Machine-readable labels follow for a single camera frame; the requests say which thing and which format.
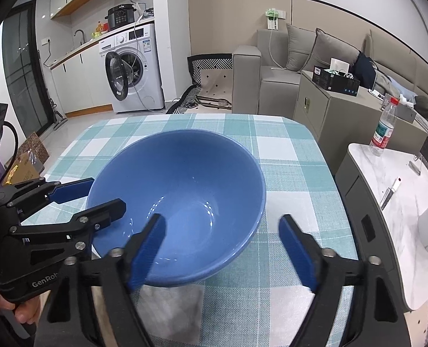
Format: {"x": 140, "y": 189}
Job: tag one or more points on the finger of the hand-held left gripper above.
{"x": 105, "y": 213}
{"x": 71, "y": 189}

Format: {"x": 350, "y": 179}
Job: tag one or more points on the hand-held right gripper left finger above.
{"x": 147, "y": 253}

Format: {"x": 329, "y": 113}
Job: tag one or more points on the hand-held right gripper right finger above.
{"x": 297, "y": 253}

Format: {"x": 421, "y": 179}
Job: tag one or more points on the person's left hand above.
{"x": 29, "y": 311}

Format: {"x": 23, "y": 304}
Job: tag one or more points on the patterned cardboard box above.
{"x": 29, "y": 159}

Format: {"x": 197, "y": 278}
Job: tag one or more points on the teal checkered tablecloth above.
{"x": 293, "y": 188}

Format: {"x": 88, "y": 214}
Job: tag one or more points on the stick vacuum cleaner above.
{"x": 58, "y": 119}

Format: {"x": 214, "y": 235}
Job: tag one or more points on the white marble side table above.
{"x": 391, "y": 231}

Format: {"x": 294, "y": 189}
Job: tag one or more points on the white base cabinets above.
{"x": 83, "y": 83}

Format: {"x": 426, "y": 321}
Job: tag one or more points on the small knife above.
{"x": 389, "y": 195}

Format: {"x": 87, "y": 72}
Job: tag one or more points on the white washing machine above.
{"x": 145, "y": 79}

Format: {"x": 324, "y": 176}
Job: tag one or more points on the dark glass door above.
{"x": 22, "y": 65}

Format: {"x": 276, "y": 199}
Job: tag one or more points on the beige side cabinet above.
{"x": 329, "y": 123}

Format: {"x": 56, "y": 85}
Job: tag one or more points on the clear phone stand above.
{"x": 416, "y": 166}

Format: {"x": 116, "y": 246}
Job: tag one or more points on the clear plastic water bottle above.
{"x": 383, "y": 130}

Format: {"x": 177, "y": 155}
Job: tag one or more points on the black kitchen faucet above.
{"x": 80, "y": 36}

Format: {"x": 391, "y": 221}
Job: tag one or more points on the yellow toy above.
{"x": 97, "y": 30}

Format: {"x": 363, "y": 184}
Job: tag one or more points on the beige sofa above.
{"x": 275, "y": 86}

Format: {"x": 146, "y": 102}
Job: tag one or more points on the black white patterned bag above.
{"x": 210, "y": 79}

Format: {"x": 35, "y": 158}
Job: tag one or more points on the black cardboard box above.
{"x": 335, "y": 81}

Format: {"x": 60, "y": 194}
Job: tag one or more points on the grey tissue box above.
{"x": 405, "y": 114}

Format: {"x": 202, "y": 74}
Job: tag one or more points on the black pressure cooker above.
{"x": 120, "y": 16}

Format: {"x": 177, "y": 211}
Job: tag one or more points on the white paper bag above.
{"x": 339, "y": 65}

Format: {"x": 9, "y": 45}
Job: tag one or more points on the grey sofa cushion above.
{"x": 300, "y": 48}
{"x": 333, "y": 52}

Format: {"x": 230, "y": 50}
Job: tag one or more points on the white green wall charger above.
{"x": 274, "y": 18}

